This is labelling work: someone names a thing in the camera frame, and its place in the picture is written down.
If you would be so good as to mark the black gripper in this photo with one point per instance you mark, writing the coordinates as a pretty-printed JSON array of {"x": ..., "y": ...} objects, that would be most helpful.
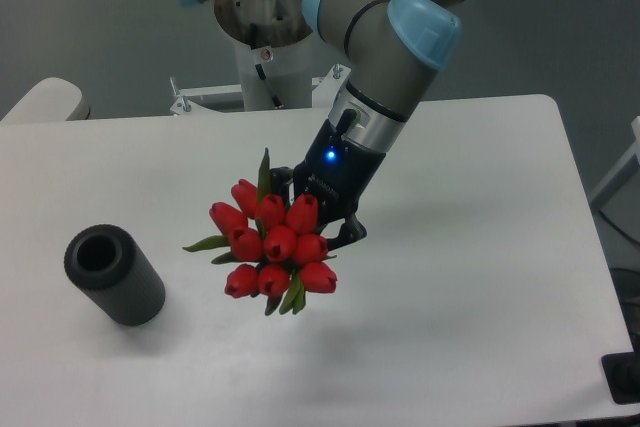
[{"x": 336, "y": 172}]

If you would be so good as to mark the red tulip bouquet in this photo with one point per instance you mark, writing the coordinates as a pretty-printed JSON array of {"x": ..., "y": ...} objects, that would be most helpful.
[{"x": 274, "y": 243}]

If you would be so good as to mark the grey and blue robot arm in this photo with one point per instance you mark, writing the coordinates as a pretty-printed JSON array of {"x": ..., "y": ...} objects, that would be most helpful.
[{"x": 395, "y": 49}]

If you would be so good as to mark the dark grey ribbed vase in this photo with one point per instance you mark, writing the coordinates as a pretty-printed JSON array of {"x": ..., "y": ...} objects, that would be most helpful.
[{"x": 107, "y": 265}]

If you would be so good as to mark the beige chair seat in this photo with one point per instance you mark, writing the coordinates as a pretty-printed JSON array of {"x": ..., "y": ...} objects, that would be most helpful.
[{"x": 51, "y": 100}]

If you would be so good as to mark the white furniture at right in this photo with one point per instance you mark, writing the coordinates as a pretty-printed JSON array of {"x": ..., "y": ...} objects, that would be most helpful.
[{"x": 618, "y": 175}]

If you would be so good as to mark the black clamp at table edge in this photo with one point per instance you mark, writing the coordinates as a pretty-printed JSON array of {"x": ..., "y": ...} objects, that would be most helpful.
[{"x": 622, "y": 375}]

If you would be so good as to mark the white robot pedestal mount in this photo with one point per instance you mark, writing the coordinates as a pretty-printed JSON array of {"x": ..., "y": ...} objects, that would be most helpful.
[{"x": 273, "y": 58}]

